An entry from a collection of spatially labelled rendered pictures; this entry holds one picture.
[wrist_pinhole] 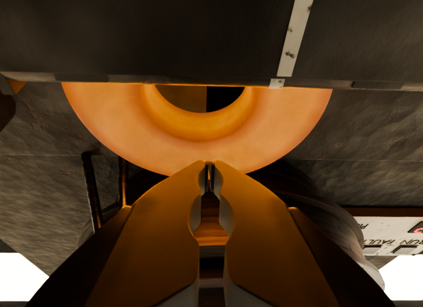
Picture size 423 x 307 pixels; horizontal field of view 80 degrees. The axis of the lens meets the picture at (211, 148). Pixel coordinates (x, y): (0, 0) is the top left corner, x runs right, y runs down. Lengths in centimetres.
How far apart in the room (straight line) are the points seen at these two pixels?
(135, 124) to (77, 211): 40
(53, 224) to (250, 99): 53
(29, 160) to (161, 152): 31
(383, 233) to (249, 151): 49
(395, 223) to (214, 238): 43
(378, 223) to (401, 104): 33
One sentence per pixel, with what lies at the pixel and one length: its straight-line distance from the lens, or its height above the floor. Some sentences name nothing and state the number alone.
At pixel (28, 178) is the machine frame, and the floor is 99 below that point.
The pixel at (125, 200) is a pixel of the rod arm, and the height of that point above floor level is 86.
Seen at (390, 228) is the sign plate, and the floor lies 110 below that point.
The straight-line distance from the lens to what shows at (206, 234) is 27.
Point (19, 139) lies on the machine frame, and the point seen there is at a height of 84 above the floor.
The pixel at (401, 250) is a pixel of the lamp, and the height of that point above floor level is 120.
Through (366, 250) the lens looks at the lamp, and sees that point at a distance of 69.
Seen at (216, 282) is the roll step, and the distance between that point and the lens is 29.
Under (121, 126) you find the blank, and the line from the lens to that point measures 17.
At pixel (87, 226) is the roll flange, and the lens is 39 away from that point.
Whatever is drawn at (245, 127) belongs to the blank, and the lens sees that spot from 16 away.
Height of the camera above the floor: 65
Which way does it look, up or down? 46 degrees up
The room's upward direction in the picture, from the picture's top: 177 degrees counter-clockwise
